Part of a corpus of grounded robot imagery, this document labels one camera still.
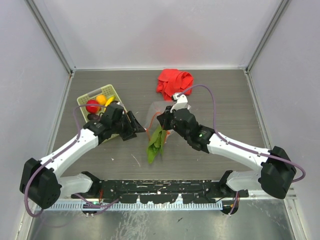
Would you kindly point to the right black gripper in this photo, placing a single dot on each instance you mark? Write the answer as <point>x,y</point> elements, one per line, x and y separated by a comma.
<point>163,118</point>

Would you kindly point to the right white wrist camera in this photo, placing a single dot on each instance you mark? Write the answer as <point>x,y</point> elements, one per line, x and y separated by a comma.
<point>180,101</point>

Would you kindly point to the red strawberry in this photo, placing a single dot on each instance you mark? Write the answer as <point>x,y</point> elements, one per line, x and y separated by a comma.
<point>92,106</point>

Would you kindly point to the green leafy vegetable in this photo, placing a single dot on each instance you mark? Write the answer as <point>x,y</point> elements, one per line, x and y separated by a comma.
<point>156,144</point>

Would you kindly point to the slotted cable duct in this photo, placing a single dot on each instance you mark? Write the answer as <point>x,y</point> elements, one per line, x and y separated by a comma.
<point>75,205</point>

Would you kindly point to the green plastic basket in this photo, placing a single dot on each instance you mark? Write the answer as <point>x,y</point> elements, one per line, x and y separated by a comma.
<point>108,91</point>

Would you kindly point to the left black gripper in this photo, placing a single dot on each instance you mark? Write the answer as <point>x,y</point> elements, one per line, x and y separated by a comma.
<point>133,126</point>

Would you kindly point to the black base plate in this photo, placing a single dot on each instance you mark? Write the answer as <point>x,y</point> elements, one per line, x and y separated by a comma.
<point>160,191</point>

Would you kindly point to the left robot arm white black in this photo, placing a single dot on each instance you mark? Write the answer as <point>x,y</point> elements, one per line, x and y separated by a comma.
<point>42,180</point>

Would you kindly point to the yellow banana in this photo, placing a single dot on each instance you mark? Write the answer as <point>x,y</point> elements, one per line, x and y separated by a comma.
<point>110,100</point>

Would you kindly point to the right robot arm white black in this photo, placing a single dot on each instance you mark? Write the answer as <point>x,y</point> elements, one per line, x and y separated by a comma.
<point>270,170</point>

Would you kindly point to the yellow orange fruit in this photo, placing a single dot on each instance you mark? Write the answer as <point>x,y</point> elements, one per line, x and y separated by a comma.
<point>101,99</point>

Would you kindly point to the clear zip top bag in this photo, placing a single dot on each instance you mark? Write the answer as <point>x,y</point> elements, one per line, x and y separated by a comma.
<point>156,109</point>

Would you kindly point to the purple eggplant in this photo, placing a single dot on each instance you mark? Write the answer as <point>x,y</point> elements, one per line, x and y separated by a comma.
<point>92,116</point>

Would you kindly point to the red crumpled cloth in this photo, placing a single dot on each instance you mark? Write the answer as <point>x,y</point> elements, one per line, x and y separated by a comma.
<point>171,81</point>

